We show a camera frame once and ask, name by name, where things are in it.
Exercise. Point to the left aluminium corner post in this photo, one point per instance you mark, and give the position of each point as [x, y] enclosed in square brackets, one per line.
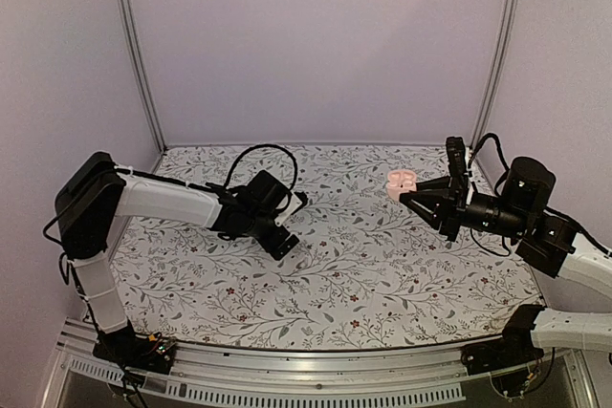
[129, 26]

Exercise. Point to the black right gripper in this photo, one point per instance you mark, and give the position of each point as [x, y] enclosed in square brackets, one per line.
[448, 206]

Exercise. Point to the aluminium corner post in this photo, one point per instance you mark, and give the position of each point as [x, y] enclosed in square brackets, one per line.
[129, 26]
[502, 44]

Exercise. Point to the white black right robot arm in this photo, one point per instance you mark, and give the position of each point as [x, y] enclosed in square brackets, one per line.
[554, 245]

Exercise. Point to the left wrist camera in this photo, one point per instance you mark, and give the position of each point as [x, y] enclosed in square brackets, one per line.
[289, 206]

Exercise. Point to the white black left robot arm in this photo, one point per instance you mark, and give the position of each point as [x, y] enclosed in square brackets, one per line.
[101, 191]

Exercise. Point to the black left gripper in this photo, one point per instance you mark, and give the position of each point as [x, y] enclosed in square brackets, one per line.
[271, 245]

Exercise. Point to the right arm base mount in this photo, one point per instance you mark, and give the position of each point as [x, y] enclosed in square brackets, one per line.
[513, 360]

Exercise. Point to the right aluminium corner post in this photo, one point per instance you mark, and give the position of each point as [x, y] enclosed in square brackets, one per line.
[502, 44]

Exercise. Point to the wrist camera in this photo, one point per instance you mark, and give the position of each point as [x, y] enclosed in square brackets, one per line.
[289, 206]
[456, 157]

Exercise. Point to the floral patterned table mat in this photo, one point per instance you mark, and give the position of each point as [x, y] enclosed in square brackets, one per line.
[366, 274]

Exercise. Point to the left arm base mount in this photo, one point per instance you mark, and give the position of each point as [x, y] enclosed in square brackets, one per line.
[152, 353]

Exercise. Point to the pink earbuds charging case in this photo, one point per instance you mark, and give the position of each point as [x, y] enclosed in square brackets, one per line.
[399, 182]

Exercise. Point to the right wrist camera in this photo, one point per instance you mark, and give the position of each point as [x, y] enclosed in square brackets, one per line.
[456, 157]

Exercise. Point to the aluminium front rail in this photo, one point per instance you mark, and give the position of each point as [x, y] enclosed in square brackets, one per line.
[220, 376]

